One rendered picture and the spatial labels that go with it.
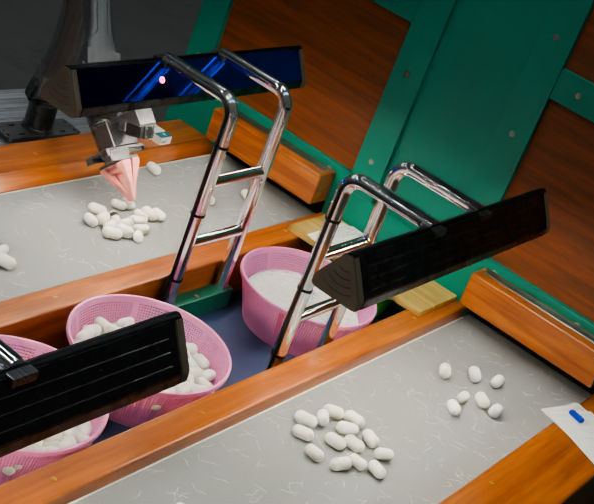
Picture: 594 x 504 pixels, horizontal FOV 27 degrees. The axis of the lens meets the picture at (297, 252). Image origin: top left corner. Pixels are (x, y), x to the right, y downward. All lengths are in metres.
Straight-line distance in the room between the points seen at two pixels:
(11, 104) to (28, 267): 0.82
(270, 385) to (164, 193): 0.66
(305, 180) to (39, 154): 0.54
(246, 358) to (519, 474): 0.51
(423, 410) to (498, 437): 0.14
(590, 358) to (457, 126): 0.51
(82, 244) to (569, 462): 0.92
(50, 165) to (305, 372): 0.69
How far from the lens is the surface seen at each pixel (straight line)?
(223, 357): 2.03
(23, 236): 2.22
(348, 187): 1.92
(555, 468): 2.13
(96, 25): 2.46
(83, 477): 1.68
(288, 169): 2.60
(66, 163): 2.47
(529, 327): 2.38
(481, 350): 2.42
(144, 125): 2.32
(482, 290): 2.41
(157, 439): 1.79
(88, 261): 2.20
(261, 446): 1.90
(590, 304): 2.40
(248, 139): 2.65
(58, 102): 1.98
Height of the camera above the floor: 1.80
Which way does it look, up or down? 25 degrees down
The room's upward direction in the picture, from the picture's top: 21 degrees clockwise
